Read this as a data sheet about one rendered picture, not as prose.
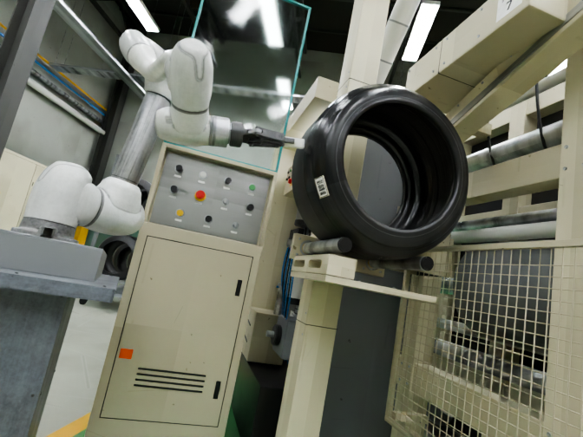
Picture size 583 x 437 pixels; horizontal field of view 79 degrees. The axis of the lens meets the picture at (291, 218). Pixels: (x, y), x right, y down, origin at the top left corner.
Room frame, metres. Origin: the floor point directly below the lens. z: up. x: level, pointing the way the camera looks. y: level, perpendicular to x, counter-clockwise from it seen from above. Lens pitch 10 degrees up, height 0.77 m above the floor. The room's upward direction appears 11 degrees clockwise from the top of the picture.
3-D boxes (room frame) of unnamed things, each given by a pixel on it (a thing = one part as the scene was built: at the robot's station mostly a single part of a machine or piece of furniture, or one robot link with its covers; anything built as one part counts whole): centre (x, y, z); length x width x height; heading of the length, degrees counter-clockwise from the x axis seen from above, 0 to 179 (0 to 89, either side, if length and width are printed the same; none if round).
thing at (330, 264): (1.18, -0.12, 0.83); 0.36 x 0.09 x 0.06; 14
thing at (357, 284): (1.22, -0.26, 0.80); 0.37 x 0.36 x 0.02; 104
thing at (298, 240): (1.39, -0.21, 0.90); 0.40 x 0.03 x 0.10; 104
